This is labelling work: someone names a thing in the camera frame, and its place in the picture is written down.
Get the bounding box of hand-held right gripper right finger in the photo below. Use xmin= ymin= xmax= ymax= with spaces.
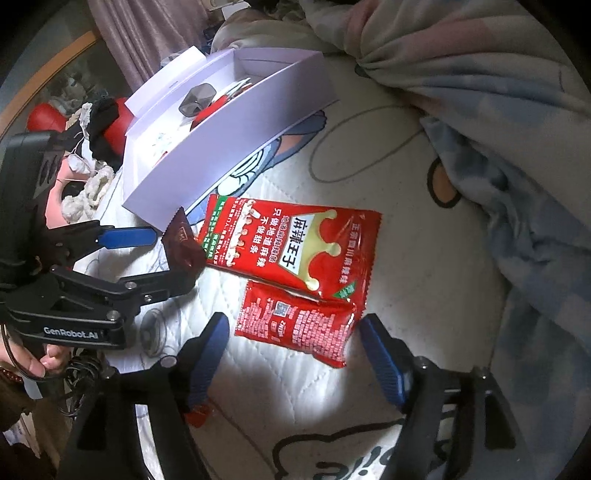
xmin=360 ymin=313 xmax=559 ymax=480

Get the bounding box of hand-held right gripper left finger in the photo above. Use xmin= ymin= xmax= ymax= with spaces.
xmin=55 ymin=311 xmax=230 ymax=480

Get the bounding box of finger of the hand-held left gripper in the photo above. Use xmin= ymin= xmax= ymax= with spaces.
xmin=46 ymin=219 xmax=160 ymax=265
xmin=46 ymin=251 xmax=204 ymax=320

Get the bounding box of small brown packet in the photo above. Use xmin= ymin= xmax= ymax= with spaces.
xmin=163 ymin=208 xmax=206 ymax=271

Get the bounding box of red ketchup packet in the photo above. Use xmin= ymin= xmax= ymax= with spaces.
xmin=235 ymin=279 xmax=361 ymax=369

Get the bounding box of lavender cardboard box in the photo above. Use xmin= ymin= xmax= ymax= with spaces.
xmin=122 ymin=47 xmax=340 ymax=234

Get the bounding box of person's left forearm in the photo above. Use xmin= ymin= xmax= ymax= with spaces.
xmin=0 ymin=369 xmax=51 ymax=480

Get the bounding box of person's left hand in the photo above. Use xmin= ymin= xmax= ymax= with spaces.
xmin=0 ymin=339 xmax=72 ymax=383

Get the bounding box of small red wrapper scrap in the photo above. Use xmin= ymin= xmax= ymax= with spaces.
xmin=185 ymin=401 xmax=215 ymax=428

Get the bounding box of cream knitted cloth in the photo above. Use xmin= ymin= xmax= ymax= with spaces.
xmin=62 ymin=164 xmax=116 ymax=222

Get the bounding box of red padded object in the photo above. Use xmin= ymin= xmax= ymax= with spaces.
xmin=27 ymin=102 xmax=68 ymax=134
xmin=104 ymin=97 xmax=137 ymax=155

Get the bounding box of white crumpled plastic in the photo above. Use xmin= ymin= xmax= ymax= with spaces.
xmin=150 ymin=129 xmax=178 ymax=153

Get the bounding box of black cloth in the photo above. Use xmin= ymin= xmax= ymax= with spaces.
xmin=88 ymin=99 xmax=123 ymax=158

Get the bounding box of large red snack packet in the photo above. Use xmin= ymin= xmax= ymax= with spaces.
xmin=198 ymin=194 xmax=384 ymax=301

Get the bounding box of dark grey case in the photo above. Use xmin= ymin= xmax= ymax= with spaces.
xmin=178 ymin=83 xmax=215 ymax=118

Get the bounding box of lavender box lid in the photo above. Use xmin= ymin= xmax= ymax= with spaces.
xmin=124 ymin=46 xmax=206 ymax=116

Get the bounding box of cartoon printed bed sheet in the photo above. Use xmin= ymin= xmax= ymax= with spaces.
xmin=9 ymin=51 xmax=513 ymax=480

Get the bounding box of mauve curtain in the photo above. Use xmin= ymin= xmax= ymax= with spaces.
xmin=88 ymin=0 xmax=218 ymax=88

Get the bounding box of beige cloth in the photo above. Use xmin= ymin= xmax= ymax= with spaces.
xmin=212 ymin=0 xmax=324 ymax=51

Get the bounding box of plaid blanket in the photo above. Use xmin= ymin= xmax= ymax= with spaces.
xmin=300 ymin=0 xmax=591 ymax=480

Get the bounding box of black cable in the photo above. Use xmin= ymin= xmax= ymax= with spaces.
xmin=0 ymin=323 xmax=116 ymax=416

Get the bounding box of wooden frame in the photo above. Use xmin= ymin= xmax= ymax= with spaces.
xmin=0 ymin=34 xmax=100 ymax=139

